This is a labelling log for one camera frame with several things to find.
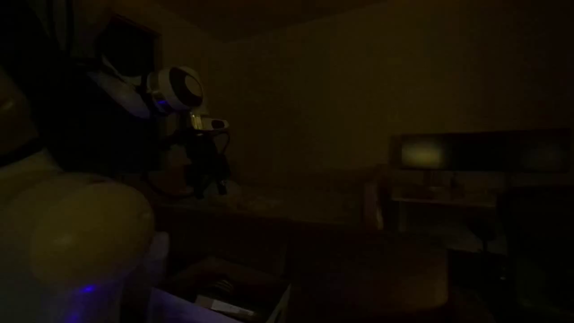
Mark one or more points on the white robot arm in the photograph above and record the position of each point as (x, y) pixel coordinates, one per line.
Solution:
(71, 236)

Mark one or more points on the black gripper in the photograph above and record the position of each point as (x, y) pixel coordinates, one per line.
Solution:
(205, 148)

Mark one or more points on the cardboard box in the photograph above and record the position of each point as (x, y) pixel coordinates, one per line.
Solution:
(232, 292)

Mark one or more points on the wooden desk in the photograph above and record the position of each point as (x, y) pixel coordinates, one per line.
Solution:
(440, 213)

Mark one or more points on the sofa bed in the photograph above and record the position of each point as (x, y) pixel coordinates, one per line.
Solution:
(263, 225)

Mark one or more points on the dark office chair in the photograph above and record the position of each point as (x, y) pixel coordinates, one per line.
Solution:
(539, 227)

